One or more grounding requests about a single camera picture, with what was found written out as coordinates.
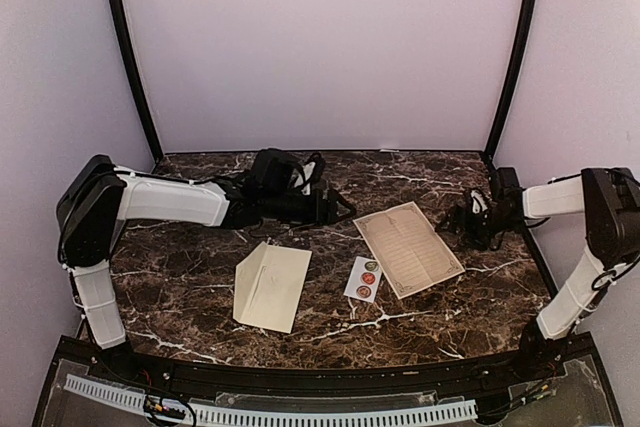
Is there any right black frame post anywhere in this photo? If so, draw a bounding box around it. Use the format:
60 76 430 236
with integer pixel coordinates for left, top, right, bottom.
484 0 536 160

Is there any cream paper envelope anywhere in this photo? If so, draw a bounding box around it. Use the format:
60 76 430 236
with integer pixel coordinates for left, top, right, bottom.
233 242 312 334

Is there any black frame post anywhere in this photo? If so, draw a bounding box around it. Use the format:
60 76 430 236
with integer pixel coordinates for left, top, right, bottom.
484 0 536 160
108 0 164 163

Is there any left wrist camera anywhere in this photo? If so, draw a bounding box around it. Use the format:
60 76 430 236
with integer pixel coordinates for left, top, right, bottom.
294 152 326 190

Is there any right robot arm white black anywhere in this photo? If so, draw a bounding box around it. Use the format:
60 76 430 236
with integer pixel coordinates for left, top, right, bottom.
437 167 639 381

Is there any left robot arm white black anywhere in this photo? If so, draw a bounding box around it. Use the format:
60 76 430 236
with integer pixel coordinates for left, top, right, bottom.
56 148 356 383

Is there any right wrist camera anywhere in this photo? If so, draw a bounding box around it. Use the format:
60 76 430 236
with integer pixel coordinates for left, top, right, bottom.
467 188 490 215

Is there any left black frame post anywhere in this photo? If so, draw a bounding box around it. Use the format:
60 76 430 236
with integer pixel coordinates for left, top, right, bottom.
108 0 164 163

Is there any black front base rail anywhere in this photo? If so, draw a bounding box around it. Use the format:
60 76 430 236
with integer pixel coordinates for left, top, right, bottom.
54 334 592 398

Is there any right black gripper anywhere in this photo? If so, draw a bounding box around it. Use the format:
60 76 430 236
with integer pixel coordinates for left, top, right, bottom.
436 205 522 251

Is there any beige lined letter sheet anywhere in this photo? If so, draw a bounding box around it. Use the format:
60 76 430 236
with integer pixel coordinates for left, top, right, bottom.
354 202 465 299

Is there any white slotted cable duct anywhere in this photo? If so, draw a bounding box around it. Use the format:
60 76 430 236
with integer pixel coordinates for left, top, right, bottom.
63 374 478 426

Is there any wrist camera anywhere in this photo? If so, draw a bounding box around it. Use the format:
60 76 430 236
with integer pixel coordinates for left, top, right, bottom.
467 188 490 215
294 152 326 190

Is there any white sticker sheet with seals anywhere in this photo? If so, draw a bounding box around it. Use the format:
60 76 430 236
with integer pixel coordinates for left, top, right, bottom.
344 256 382 303

